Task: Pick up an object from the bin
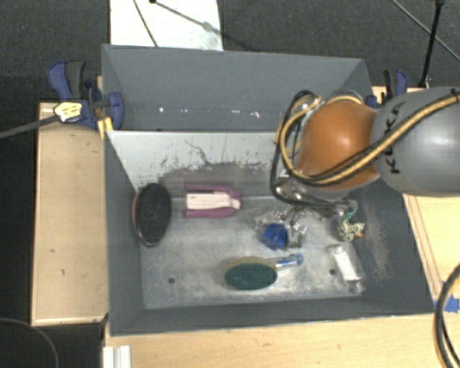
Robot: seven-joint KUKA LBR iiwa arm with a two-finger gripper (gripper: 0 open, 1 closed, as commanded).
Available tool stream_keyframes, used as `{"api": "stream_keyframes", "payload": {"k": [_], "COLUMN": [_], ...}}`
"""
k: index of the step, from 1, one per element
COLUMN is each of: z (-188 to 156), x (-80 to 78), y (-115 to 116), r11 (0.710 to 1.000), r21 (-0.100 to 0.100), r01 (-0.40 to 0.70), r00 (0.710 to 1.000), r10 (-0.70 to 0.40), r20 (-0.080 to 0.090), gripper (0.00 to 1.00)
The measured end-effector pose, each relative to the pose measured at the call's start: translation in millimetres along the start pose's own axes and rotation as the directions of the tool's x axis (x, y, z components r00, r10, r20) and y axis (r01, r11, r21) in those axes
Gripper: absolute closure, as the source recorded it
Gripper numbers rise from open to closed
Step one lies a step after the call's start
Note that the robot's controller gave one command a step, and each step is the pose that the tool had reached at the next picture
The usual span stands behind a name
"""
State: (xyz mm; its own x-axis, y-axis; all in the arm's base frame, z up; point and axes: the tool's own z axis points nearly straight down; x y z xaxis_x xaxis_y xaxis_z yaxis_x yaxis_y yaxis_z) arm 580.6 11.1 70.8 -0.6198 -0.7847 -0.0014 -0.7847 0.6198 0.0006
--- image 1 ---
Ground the blue object in clear wrap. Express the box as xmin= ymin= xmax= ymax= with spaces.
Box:
xmin=254 ymin=209 xmax=292 ymax=251

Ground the green oval scrubber clear handle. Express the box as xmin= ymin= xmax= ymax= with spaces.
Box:
xmin=218 ymin=253 xmax=305 ymax=292

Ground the pale wood board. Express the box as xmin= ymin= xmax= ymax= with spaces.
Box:
xmin=31 ymin=101 xmax=110 ymax=327

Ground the grey metal bin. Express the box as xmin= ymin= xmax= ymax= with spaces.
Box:
xmin=100 ymin=44 xmax=435 ymax=335

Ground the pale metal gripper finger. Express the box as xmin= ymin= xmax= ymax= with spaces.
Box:
xmin=288 ymin=220 xmax=307 ymax=248
xmin=272 ymin=207 xmax=297 ymax=222

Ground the small white bottle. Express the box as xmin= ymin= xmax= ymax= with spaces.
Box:
xmin=327 ymin=243 xmax=366 ymax=284

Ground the black oval brush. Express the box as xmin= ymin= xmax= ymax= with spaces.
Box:
xmin=132 ymin=182 xmax=173 ymax=248

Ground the purple and white stapler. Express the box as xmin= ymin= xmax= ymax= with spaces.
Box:
xmin=182 ymin=183 xmax=242 ymax=219

